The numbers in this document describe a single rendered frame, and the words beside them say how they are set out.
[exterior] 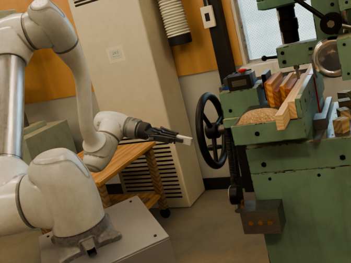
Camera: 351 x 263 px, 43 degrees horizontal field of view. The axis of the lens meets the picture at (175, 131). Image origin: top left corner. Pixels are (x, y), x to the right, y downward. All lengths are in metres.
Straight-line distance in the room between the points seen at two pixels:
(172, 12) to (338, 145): 1.75
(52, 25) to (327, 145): 0.95
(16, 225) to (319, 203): 0.89
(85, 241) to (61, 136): 2.35
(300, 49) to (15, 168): 0.94
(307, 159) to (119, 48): 1.83
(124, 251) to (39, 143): 2.24
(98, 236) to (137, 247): 0.13
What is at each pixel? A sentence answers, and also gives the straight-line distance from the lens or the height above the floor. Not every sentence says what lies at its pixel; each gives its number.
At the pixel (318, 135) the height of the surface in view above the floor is 0.82.
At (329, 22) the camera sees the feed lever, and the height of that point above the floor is 1.13.
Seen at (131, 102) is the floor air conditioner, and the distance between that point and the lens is 3.03.
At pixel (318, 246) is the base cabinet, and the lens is 1.55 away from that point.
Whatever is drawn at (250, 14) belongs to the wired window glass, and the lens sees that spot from 2.99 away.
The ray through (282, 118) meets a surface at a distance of 1.19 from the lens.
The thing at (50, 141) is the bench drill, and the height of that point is 0.61.
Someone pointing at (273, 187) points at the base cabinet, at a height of 0.66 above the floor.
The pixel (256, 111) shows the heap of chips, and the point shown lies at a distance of 1.34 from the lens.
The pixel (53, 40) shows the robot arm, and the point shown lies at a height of 1.27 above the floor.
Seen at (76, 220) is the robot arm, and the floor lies 0.80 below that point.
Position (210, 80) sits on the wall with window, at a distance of 3.07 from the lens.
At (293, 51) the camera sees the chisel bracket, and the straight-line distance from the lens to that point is 1.53.
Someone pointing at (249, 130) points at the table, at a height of 0.88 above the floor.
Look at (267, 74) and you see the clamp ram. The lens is 1.57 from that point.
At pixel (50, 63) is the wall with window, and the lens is 3.73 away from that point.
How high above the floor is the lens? 1.23
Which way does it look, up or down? 13 degrees down
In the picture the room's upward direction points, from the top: 14 degrees counter-clockwise
